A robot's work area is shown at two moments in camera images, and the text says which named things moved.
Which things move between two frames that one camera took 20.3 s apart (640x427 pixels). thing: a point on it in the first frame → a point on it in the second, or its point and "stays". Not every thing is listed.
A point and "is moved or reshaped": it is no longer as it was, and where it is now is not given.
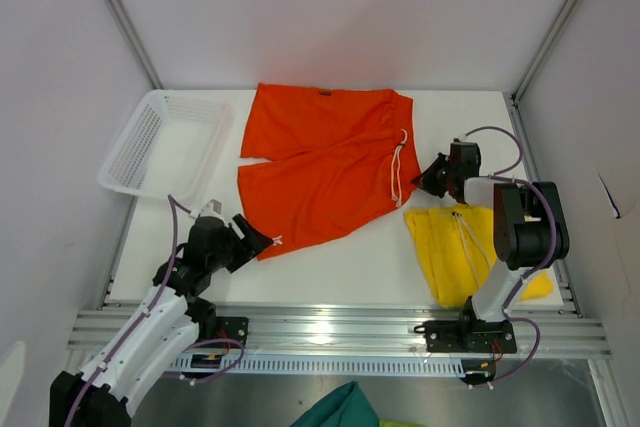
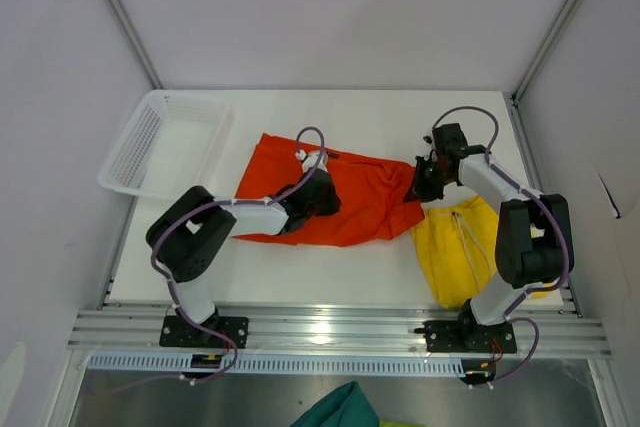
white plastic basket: [178, 144] stays
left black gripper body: [230, 245] → [326, 206]
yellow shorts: [457, 246] stays
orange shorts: [335, 159] is moved or reshaped
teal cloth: [346, 405] stays
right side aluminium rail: [561, 276] stays
